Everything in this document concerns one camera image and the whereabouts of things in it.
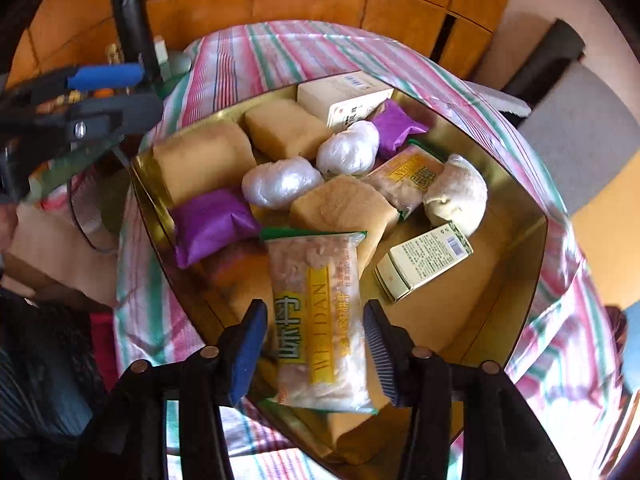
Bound yellow sponge block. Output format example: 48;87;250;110
152;120;256;206
288;176;399;275
244;99;332;162

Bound purple snack packet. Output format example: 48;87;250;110
371;99;428;160
169;188;260;269

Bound green white small carton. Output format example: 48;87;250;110
374;222;474;302

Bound white barcode carton box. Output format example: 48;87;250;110
296;70;394;133

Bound white plastic bag ball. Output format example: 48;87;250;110
316;120;380;176

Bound beige sock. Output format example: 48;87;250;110
423;154;488;237

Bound green edged snack packet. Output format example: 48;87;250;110
362;141;444;220

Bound grey yellow blue chair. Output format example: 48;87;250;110
464;18;640;411

